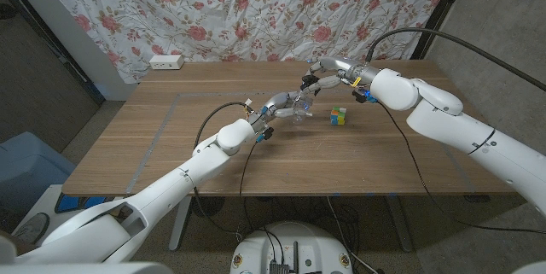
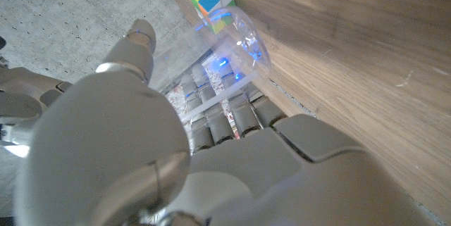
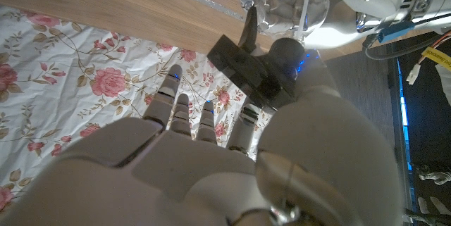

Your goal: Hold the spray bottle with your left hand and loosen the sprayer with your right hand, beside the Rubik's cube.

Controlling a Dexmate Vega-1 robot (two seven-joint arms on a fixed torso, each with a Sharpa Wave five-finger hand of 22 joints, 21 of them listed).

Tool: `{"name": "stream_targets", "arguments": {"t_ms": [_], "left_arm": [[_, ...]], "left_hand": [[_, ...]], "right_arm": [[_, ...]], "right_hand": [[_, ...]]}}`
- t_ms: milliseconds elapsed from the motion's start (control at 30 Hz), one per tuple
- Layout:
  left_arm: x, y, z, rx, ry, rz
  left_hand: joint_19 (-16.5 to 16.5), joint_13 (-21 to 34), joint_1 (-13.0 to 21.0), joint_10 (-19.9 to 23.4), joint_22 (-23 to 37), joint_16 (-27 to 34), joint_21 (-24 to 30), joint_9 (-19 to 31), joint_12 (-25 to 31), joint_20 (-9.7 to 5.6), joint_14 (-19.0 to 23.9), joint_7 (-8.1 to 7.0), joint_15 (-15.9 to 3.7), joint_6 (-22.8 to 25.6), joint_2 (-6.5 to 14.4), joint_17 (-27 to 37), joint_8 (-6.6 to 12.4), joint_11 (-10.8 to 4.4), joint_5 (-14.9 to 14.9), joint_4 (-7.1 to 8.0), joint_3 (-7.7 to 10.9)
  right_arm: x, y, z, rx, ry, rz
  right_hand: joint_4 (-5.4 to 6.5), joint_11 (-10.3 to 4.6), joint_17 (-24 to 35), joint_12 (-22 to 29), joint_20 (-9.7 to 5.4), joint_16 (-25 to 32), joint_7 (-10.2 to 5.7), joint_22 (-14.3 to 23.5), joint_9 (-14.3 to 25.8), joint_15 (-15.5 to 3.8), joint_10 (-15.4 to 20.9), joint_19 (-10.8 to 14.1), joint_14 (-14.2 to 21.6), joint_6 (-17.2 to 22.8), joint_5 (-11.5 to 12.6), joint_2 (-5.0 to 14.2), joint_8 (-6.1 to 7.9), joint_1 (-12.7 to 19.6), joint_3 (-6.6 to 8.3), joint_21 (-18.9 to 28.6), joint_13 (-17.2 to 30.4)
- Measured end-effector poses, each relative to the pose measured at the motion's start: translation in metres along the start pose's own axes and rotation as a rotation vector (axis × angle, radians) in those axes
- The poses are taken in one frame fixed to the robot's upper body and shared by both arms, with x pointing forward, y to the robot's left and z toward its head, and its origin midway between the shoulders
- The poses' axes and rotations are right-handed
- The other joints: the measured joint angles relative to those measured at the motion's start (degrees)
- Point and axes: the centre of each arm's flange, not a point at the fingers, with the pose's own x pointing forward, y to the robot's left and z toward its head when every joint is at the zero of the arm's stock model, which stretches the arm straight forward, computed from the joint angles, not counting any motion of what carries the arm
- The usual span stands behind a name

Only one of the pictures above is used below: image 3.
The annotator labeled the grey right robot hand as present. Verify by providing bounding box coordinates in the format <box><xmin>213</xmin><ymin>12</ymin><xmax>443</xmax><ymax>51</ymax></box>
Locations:
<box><xmin>0</xmin><ymin>50</ymin><xmax>404</xmax><ymax>226</ymax></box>

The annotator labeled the clear plastic spray bottle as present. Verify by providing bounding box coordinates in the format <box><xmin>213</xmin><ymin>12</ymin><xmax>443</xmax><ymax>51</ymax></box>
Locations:
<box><xmin>255</xmin><ymin>0</ymin><xmax>320</xmax><ymax>41</ymax></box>

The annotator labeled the black trigger sprayer head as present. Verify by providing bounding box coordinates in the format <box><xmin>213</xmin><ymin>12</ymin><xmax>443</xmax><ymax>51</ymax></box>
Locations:
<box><xmin>206</xmin><ymin>0</ymin><xmax>314</xmax><ymax>113</ymax></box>

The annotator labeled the floral print backdrop cloth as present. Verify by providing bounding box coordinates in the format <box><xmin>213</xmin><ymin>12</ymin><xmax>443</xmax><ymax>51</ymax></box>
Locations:
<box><xmin>0</xmin><ymin>6</ymin><xmax>276</xmax><ymax>216</ymax></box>

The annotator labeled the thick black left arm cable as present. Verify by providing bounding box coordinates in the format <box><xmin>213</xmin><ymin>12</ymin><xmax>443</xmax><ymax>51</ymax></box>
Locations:
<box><xmin>364</xmin><ymin>30</ymin><xmax>451</xmax><ymax>61</ymax></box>

